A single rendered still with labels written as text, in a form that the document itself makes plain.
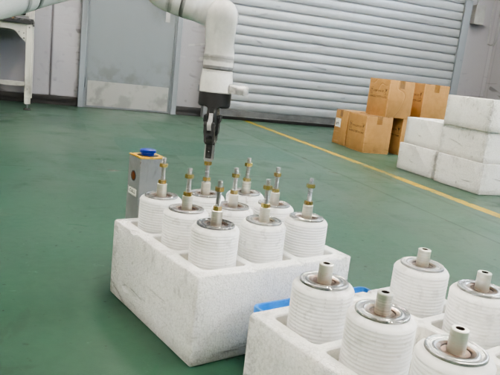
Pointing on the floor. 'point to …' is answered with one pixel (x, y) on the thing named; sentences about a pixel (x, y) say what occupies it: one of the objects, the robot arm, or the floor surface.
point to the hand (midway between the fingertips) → (209, 152)
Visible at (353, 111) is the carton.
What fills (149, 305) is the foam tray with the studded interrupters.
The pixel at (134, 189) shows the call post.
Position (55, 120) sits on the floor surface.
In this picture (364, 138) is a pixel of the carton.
